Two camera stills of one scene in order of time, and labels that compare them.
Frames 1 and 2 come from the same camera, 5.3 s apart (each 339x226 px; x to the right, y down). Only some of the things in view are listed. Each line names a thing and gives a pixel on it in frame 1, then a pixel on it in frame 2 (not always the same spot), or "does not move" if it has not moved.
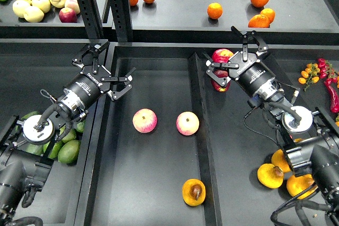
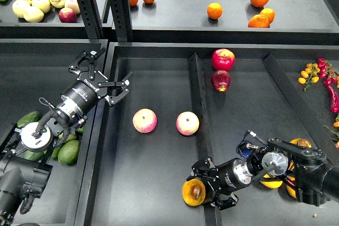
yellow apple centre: (42, 2) does not move
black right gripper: (251, 72) -> (224, 178)
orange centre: (214, 10) does not move
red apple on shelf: (67, 15) does not move
